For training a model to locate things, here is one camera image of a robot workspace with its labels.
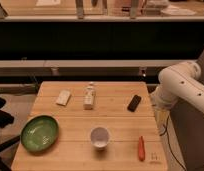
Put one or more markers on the green bowl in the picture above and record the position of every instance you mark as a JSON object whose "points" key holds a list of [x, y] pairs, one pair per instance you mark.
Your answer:
{"points": [[39, 133]]}

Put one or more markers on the white paper cup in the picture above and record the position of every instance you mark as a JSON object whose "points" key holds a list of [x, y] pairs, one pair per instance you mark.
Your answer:
{"points": [[99, 138]]}

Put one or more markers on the upper wooden shelf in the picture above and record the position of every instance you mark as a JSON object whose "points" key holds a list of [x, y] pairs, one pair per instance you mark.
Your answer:
{"points": [[103, 10]]}

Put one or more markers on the black rectangular phone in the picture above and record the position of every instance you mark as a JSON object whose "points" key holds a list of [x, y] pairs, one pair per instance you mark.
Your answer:
{"points": [[134, 103]]}

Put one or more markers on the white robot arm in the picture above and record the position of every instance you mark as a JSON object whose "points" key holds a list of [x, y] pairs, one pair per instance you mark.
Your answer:
{"points": [[179, 81]]}

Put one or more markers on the orange carrot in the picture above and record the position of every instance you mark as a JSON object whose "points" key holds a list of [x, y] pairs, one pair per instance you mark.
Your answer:
{"points": [[141, 149]]}

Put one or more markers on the white sponge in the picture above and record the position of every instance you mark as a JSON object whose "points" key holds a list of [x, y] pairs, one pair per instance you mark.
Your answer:
{"points": [[63, 98]]}

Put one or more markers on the lower metal shelf rail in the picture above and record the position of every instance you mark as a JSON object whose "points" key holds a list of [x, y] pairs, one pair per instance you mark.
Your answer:
{"points": [[14, 68]]}

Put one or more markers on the white plastic bottle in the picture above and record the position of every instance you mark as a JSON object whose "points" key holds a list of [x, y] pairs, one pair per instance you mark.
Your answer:
{"points": [[89, 97]]}

